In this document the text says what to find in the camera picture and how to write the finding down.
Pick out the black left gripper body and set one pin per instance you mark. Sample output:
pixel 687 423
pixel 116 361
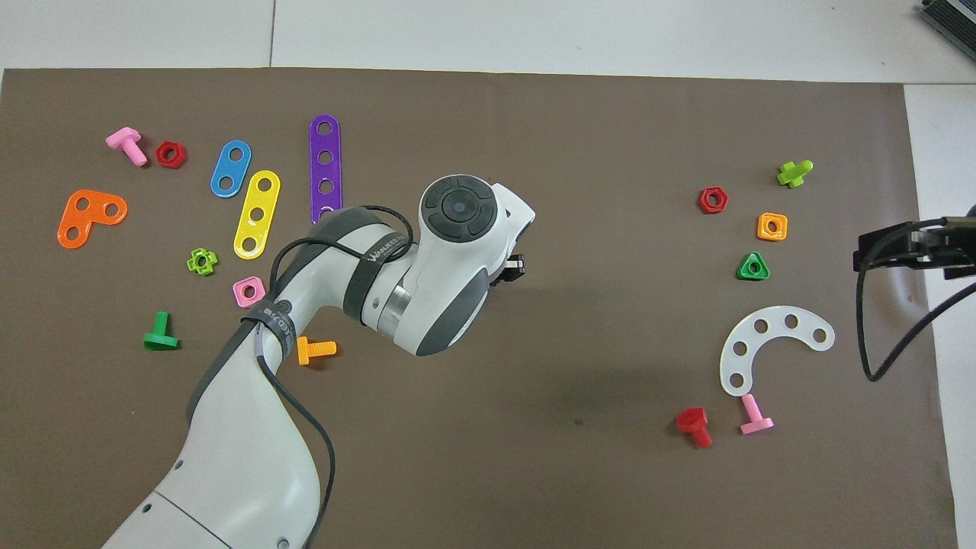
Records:
pixel 514 267

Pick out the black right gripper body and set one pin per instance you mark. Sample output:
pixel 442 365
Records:
pixel 945 244

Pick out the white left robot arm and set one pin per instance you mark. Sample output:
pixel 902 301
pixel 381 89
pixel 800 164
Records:
pixel 229 457

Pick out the lime green cross-head screw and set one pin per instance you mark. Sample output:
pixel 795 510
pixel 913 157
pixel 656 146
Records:
pixel 793 175

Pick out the orange square plastic nut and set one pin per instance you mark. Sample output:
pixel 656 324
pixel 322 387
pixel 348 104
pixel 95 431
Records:
pixel 761 227

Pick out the green triangular plastic nut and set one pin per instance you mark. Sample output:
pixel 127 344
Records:
pixel 742 274

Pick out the red hexagonal plastic nut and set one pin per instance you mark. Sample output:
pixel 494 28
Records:
pixel 161 155
pixel 702 200

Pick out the pink plastic screw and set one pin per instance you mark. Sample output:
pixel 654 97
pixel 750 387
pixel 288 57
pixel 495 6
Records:
pixel 751 412
pixel 126 139

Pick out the orange plastic screw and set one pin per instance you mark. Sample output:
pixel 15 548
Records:
pixel 305 351

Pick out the red plastic screw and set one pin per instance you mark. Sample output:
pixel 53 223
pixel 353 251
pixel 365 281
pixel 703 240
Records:
pixel 692 419

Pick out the pink square plastic nut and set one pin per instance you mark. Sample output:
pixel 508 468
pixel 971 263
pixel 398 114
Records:
pixel 238 292

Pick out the lime green cross nut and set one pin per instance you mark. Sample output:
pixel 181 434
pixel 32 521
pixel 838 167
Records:
pixel 191 264

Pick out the dark green plastic screw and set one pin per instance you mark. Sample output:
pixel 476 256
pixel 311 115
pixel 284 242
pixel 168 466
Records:
pixel 160 339

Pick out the white curved five-hole strip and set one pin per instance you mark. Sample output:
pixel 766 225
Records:
pixel 776 322

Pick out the brown table mat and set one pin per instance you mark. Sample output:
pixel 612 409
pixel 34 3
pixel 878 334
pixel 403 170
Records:
pixel 534 457

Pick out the purple four-hole plastic strip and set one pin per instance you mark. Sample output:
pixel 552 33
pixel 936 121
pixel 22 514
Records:
pixel 325 171

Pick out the dark grey ribbed device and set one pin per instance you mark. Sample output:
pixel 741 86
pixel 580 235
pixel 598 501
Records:
pixel 957 19

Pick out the yellow three-hole plastic strip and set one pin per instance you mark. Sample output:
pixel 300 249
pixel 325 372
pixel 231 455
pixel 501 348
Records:
pixel 261 200

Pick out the blue two-hole plastic strip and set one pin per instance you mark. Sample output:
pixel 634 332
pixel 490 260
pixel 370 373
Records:
pixel 231 168

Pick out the orange three-hole angled plate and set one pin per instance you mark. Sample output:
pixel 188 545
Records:
pixel 91 221

